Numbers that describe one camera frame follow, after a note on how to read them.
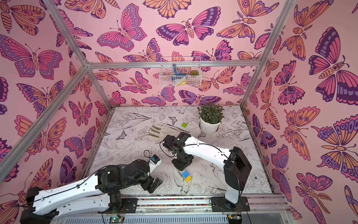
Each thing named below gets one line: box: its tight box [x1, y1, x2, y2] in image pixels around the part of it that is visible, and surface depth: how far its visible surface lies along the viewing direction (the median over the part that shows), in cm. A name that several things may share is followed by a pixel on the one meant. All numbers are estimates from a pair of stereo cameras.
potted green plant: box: [197, 103, 225, 134], surface depth 94 cm
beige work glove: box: [148, 125, 181, 143], surface depth 105 cm
